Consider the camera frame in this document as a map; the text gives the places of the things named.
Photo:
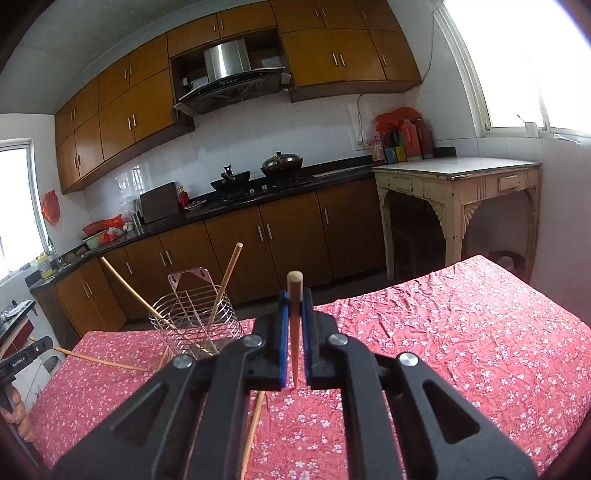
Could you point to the sliding window with frame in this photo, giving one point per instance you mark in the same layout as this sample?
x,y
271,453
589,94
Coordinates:
x,y
16,207

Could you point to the brown lower kitchen cabinets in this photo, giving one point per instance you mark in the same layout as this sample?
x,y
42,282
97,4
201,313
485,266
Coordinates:
x,y
286,230

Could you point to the dark side table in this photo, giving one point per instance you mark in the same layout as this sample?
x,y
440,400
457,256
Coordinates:
x,y
16,318

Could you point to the orange plastic bottle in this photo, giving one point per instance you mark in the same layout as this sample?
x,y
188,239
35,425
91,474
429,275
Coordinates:
x,y
408,141

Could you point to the large bright window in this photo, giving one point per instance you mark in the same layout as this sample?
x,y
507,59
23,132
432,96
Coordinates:
x,y
521,60

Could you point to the small red bottle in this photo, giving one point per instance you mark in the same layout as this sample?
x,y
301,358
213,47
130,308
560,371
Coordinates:
x,y
183,197

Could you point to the red floral tablecloth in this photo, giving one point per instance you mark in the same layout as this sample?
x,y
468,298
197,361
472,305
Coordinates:
x,y
415,323

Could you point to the worn white wooden table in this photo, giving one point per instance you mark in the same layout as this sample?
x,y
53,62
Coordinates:
x,y
461,166

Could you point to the small labelled jar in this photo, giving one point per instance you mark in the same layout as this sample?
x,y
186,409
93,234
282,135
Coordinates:
x,y
377,152

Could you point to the dark pot with lid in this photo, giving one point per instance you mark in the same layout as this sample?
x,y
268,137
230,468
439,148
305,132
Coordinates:
x,y
281,164

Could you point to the dark sauce bottle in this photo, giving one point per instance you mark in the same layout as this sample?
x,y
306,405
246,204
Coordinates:
x,y
425,138

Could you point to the steel range hood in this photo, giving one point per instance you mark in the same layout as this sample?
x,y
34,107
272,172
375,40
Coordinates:
x,y
226,60

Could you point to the colourful small boxes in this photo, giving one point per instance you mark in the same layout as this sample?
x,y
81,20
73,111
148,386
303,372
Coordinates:
x,y
395,154

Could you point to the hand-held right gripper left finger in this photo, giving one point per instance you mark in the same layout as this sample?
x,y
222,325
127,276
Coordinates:
x,y
282,341

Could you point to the green basin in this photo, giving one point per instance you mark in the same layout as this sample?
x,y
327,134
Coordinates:
x,y
92,242

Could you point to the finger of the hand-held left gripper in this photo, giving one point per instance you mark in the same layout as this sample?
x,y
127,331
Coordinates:
x,y
42,345

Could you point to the black gas stove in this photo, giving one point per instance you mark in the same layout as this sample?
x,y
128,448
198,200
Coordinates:
x,y
277,184

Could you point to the white plate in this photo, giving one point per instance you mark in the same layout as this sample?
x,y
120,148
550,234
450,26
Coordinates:
x,y
196,204

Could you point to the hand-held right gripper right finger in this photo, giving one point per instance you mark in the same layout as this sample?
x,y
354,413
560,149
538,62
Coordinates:
x,y
307,341

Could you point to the black kitchen countertop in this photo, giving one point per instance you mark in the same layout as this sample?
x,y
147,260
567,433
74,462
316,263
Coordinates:
x,y
323,177

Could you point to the black wok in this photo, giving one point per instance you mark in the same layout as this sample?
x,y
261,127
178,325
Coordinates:
x,y
231,177

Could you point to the person's left hand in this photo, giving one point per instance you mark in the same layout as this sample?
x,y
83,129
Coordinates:
x,y
18,413

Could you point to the red hanging wall bag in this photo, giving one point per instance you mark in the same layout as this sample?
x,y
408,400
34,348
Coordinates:
x,y
51,207

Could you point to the steel sink faucet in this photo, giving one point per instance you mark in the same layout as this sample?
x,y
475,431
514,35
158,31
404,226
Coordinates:
x,y
57,254

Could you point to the brown upper wall cabinets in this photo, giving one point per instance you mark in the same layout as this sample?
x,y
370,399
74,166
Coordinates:
x,y
138,101

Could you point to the dark wooden cutting board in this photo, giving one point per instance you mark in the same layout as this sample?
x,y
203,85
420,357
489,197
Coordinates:
x,y
159,203

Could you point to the dark red stool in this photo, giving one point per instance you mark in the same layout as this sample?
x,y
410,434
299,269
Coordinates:
x,y
505,261

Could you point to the wall power socket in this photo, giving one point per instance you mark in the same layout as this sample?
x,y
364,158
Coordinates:
x,y
363,144

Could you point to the wooden chopstick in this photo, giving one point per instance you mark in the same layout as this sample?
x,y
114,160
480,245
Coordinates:
x,y
134,293
101,362
294,323
228,272
251,438

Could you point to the yellow dish soap bottle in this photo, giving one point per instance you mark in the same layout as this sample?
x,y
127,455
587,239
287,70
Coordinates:
x,y
47,266

